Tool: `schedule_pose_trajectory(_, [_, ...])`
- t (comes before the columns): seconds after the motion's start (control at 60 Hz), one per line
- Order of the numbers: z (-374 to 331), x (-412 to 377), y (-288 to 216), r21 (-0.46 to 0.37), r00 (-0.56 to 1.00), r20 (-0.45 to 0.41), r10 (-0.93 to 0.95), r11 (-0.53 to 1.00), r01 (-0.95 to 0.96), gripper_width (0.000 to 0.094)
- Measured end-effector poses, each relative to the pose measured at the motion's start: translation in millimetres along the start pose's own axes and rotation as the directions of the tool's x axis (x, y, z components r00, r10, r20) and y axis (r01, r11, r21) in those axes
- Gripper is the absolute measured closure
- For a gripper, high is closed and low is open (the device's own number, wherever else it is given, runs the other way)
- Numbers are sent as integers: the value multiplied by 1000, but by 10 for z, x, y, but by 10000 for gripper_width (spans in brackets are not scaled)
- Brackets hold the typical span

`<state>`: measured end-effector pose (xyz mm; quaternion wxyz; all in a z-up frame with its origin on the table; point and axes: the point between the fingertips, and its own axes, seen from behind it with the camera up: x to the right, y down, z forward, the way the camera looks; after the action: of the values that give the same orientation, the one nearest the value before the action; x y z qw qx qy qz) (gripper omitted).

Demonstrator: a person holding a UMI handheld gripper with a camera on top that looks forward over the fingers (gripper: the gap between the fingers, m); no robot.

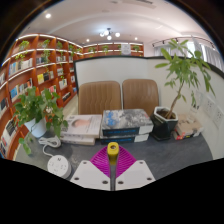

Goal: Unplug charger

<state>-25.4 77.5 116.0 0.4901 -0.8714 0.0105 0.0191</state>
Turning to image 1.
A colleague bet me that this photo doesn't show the round white power strip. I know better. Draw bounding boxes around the round white power strip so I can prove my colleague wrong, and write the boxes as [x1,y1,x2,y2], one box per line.
[46,154,72,180]

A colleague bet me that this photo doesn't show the white partition with dark rim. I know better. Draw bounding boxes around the white partition with dark rim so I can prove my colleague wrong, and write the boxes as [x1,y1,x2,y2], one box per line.
[73,55,224,161]

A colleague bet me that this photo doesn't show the orange wooden bookshelf unit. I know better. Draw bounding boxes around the orange wooden bookshelf unit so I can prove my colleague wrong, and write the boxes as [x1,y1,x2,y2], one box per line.
[0,32,145,160]

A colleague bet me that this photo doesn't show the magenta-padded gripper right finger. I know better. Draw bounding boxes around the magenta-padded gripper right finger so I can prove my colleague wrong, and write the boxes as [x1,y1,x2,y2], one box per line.
[114,145,157,192]

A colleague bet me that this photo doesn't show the beige-cover book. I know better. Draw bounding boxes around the beige-cover book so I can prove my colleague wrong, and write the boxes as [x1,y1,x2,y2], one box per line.
[175,114,205,136]

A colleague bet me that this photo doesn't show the black track light rail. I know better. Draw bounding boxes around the black track light rail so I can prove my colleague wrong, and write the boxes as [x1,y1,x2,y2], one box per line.
[151,34,214,48]

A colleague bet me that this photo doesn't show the leafy plant in white pot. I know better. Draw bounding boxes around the leafy plant in white pot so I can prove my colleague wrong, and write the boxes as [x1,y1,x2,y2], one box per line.
[12,85,69,156]

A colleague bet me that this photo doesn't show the tan padded chair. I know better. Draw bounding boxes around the tan padded chair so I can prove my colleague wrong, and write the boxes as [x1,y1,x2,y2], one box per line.
[121,78,160,117]
[77,80,123,116]

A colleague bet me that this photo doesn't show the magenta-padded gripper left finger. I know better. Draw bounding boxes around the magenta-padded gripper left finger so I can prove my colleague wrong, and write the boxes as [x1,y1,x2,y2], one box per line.
[69,145,112,192]

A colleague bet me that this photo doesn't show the white curtain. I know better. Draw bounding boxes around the white curtain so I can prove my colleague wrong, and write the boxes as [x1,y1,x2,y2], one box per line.
[153,39,224,73]

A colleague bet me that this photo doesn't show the red-spined book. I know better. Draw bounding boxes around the red-spined book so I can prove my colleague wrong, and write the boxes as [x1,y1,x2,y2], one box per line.
[172,129,201,141]

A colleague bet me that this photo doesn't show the tall plant in black pot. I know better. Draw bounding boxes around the tall plant in black pot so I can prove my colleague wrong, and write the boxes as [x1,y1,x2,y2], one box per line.
[149,38,217,142]

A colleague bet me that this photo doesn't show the recessed ceiling spotlights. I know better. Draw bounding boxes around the recessed ceiling spotlights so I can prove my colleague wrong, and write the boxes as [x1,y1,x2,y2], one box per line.
[44,12,139,43]

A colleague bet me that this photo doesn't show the ceiling lamp cluster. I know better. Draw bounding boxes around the ceiling lamp cluster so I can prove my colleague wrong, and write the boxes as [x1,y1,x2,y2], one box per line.
[99,27,122,42]

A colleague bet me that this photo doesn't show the white power cable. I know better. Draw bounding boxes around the white power cable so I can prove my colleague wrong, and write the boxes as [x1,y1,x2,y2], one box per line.
[37,135,63,158]

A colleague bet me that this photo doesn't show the dark book with white pages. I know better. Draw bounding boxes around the dark book with white pages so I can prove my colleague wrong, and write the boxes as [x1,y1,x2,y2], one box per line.
[99,133,150,146]

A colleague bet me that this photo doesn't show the dark book with grey cover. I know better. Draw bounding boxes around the dark book with grey cover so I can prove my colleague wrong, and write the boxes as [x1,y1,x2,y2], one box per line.
[100,108,155,137]

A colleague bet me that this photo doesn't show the white-cover book with face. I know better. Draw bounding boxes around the white-cover book with face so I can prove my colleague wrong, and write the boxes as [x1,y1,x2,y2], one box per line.
[60,114,103,139]

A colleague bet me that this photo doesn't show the white wall socket panel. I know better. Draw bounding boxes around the white wall socket panel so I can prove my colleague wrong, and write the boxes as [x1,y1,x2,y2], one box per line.
[203,97,224,129]

